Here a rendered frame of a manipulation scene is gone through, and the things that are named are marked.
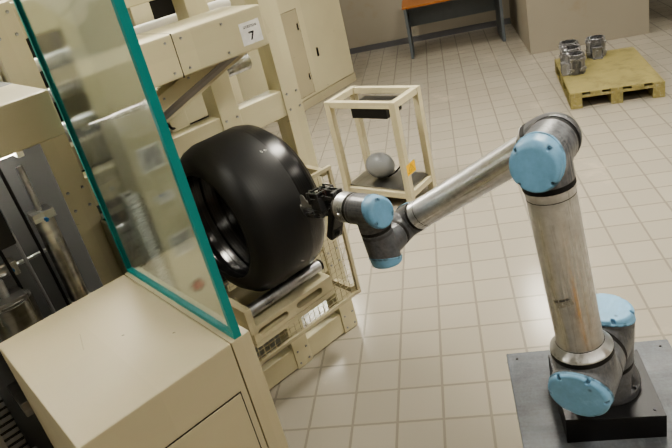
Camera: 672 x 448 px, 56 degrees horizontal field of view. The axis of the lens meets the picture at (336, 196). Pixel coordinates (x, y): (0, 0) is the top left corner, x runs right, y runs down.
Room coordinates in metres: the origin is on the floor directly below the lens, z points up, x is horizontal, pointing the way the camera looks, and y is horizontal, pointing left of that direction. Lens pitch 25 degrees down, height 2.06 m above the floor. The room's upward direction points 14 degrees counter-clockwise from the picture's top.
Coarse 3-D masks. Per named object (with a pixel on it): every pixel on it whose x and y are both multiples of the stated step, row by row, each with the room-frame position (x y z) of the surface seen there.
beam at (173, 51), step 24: (168, 24) 2.44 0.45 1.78; (192, 24) 2.27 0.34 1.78; (216, 24) 2.28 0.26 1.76; (144, 48) 2.11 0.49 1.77; (168, 48) 2.16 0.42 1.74; (192, 48) 2.21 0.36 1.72; (216, 48) 2.26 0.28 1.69; (240, 48) 2.32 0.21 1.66; (168, 72) 2.14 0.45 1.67; (192, 72) 2.20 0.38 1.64
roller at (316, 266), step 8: (312, 264) 1.97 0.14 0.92; (320, 264) 1.97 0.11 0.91; (304, 272) 1.94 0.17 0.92; (312, 272) 1.95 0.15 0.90; (288, 280) 1.90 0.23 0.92; (296, 280) 1.91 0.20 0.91; (304, 280) 1.92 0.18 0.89; (280, 288) 1.87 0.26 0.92; (288, 288) 1.88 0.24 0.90; (264, 296) 1.84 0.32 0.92; (272, 296) 1.84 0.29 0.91; (280, 296) 1.86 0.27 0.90; (248, 304) 1.81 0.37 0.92; (256, 304) 1.81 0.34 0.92; (264, 304) 1.82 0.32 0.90; (256, 312) 1.79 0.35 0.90
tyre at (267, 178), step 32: (256, 128) 2.04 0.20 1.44; (192, 160) 1.96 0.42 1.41; (224, 160) 1.87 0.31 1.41; (256, 160) 1.88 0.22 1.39; (288, 160) 1.90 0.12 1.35; (192, 192) 2.19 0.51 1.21; (224, 192) 1.82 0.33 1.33; (256, 192) 1.79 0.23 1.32; (288, 192) 1.83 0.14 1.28; (224, 224) 2.21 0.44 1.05; (256, 224) 1.76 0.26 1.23; (288, 224) 1.78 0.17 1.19; (320, 224) 1.86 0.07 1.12; (224, 256) 2.11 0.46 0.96; (256, 256) 1.77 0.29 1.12; (288, 256) 1.78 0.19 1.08; (256, 288) 1.85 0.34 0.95
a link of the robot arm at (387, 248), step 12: (396, 228) 1.57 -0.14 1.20; (372, 240) 1.52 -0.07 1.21; (384, 240) 1.51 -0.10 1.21; (396, 240) 1.54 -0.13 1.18; (372, 252) 1.52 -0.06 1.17; (384, 252) 1.51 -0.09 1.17; (396, 252) 1.52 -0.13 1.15; (372, 264) 1.54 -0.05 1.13; (384, 264) 1.51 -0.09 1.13; (396, 264) 1.51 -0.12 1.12
